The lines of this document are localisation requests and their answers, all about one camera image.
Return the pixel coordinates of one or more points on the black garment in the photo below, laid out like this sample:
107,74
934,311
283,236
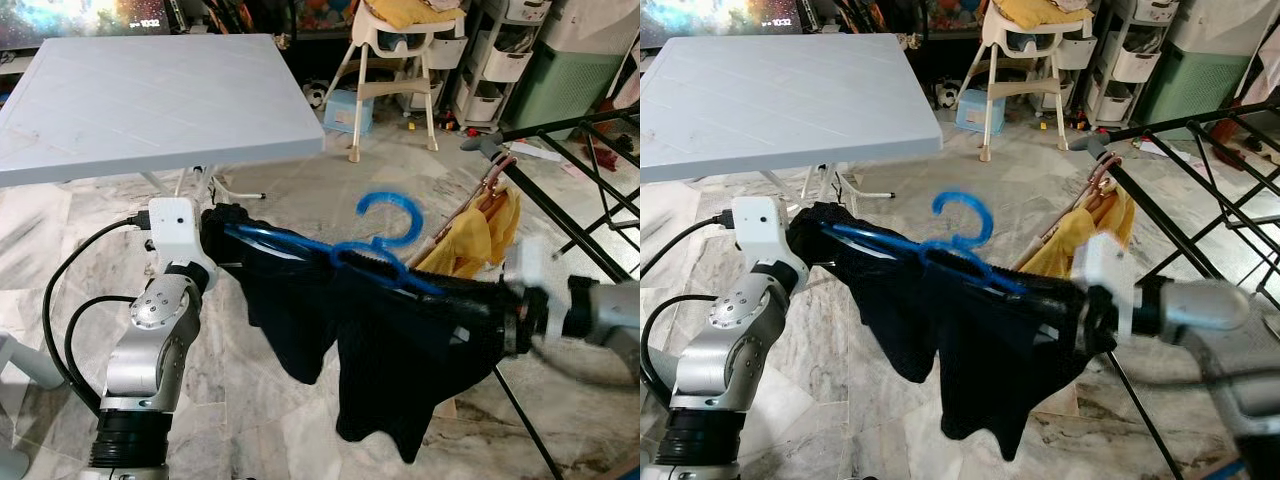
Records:
1000,360
400,360

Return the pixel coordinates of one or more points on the yellow seat cushion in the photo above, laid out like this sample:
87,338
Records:
410,12
1040,10

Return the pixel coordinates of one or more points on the green and white appliance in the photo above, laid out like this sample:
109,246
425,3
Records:
1195,90
560,90

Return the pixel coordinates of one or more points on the white baby high chair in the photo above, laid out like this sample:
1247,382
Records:
400,45
1030,45

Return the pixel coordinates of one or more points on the light blue box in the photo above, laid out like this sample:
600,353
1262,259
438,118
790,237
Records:
348,112
980,110

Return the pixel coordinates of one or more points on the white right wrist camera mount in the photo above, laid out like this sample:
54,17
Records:
1105,265
525,265

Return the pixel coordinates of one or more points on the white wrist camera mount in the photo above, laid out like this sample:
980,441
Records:
175,235
1105,265
760,235
525,265

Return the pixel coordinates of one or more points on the yellow shirt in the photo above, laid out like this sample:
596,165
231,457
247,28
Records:
470,245
1060,245

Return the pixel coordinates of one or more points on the white drawer cart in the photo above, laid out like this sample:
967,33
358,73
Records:
1130,65
500,65

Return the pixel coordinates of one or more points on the black metal drying rack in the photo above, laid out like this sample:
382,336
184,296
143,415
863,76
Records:
480,143
1090,145

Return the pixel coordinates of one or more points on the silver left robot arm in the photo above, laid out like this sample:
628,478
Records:
725,350
150,350

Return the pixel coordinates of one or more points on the light blue plastic table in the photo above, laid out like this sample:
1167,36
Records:
150,100
780,100

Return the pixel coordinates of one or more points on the black white toy ball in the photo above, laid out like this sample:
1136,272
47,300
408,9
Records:
947,95
315,95

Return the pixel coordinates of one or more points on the flat screen television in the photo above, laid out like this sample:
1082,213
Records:
700,15
60,20

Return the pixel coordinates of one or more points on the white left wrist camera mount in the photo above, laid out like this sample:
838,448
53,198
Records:
175,235
760,235

